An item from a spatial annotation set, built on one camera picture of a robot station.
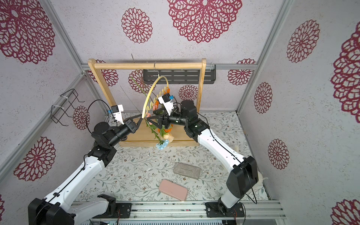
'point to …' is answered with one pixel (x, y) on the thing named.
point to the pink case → (173, 189)
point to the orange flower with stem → (161, 130)
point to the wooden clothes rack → (140, 135)
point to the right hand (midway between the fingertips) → (150, 114)
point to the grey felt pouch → (187, 170)
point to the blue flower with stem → (162, 143)
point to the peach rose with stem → (169, 137)
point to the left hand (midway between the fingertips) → (144, 116)
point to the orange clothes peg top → (168, 90)
